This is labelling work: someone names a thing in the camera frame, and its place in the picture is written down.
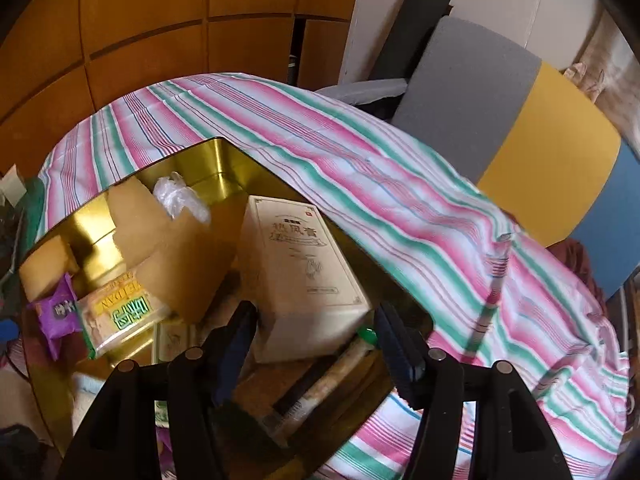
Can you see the purple snack packet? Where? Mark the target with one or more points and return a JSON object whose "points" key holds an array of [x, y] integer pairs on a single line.
{"points": [[57, 315]]}

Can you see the wooden wardrobe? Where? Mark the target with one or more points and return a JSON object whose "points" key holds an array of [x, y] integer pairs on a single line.
{"points": [[62, 60]]}

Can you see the white crumpled plastic wrapper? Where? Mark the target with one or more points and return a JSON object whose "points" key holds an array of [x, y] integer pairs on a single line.
{"points": [[175, 196]]}

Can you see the striped pink green cloth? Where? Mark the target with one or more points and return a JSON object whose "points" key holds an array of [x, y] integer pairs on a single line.
{"points": [[492, 291]]}

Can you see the black rolled mat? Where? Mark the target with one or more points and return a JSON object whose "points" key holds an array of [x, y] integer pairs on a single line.
{"points": [[405, 43]]}

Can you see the gold metal tin box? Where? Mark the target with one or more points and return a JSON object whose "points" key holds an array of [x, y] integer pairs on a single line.
{"points": [[194, 270]]}

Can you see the grey yellow blue chair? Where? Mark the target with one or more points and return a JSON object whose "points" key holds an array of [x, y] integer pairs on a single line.
{"points": [[530, 141]]}

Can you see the green yellow cracker packet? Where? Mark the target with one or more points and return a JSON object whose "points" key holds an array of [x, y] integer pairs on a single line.
{"points": [[116, 312]]}

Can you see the floral curtain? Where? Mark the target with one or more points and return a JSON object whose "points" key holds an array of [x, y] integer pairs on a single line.
{"points": [[608, 74]]}

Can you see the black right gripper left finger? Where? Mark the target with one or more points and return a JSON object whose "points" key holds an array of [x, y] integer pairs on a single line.
{"points": [[117, 437]]}

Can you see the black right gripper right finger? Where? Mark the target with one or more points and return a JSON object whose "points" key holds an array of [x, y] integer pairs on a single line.
{"points": [[512, 439]]}

